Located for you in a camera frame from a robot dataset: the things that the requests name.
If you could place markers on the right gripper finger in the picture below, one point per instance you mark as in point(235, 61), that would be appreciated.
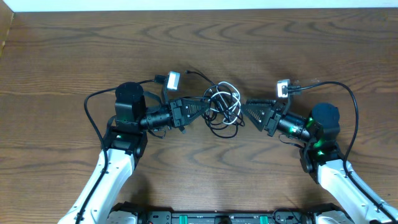
point(260, 102)
point(259, 115)

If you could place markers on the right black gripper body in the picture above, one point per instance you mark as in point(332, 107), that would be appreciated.
point(274, 117)

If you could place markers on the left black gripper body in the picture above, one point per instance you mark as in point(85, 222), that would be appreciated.
point(177, 112)

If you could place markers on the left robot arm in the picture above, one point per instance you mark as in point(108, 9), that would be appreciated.
point(124, 143)

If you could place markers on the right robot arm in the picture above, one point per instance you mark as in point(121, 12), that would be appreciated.
point(321, 156)

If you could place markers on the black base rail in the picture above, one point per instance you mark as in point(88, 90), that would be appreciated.
point(128, 212)

